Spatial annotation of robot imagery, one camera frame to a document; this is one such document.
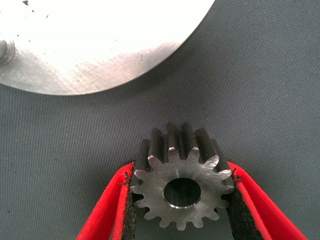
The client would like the steel planetary gear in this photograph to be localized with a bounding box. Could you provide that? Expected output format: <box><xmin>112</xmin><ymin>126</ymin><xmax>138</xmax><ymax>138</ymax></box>
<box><xmin>129</xmin><ymin>121</ymin><xmax>236</xmax><ymax>232</ymax></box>

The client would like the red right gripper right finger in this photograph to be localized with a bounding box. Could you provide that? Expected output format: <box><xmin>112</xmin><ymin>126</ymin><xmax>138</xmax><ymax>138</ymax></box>
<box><xmin>226</xmin><ymin>161</ymin><xmax>309</xmax><ymax>240</ymax></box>

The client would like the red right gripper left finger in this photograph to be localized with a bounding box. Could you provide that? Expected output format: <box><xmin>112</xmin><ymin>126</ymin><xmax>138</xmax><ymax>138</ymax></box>
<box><xmin>76</xmin><ymin>161</ymin><xmax>138</xmax><ymax>240</ymax></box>

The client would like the round metal carrier plate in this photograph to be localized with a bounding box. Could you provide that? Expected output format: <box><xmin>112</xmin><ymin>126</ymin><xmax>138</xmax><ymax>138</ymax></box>
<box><xmin>0</xmin><ymin>0</ymin><xmax>216</xmax><ymax>97</ymax></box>

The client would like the dark grey table cloth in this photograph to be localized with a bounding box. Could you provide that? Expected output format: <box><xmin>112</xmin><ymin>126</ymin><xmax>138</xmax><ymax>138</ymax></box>
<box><xmin>0</xmin><ymin>0</ymin><xmax>320</xmax><ymax>240</ymax></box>

